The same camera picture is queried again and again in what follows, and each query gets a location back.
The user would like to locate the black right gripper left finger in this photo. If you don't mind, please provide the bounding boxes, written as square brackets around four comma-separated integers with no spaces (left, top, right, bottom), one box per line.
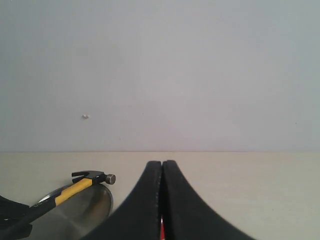
[82,161,162,240]

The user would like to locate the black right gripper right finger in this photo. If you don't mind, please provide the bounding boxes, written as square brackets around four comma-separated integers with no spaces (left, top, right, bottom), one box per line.
[161,160,253,240]

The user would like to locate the yellow black claw hammer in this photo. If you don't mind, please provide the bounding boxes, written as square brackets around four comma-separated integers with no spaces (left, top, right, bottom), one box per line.
[0,170,116,240]

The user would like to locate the round stainless steel plate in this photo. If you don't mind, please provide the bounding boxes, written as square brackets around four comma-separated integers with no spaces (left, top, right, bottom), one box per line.
[27,184,113,240]

